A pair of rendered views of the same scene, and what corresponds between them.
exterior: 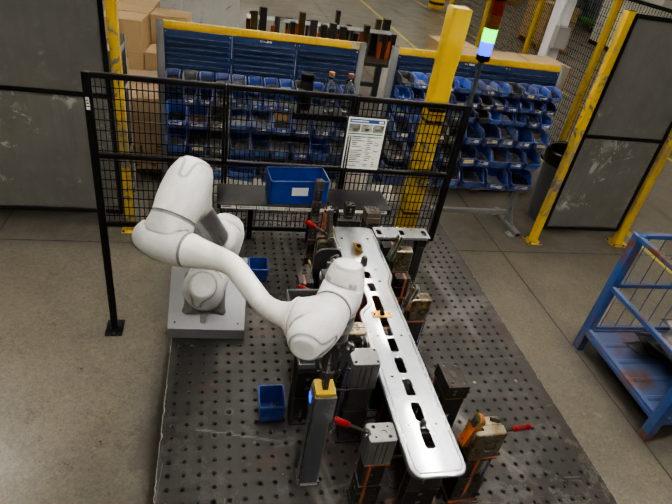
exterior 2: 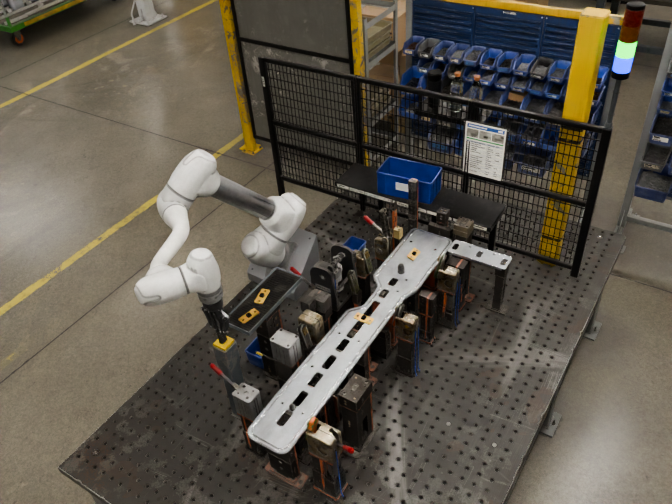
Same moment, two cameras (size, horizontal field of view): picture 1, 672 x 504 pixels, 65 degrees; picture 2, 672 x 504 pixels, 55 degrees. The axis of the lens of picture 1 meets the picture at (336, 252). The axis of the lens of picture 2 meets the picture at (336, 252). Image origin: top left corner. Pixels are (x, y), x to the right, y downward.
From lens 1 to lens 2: 1.83 m
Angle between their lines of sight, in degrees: 41
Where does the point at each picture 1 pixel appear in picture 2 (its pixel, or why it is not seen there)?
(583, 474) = not seen: outside the picture
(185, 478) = (178, 372)
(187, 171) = (188, 161)
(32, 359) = (228, 268)
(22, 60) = (293, 26)
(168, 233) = (164, 201)
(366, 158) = (488, 166)
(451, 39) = (579, 49)
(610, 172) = not seen: outside the picture
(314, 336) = (139, 289)
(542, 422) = (474, 490)
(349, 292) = (190, 272)
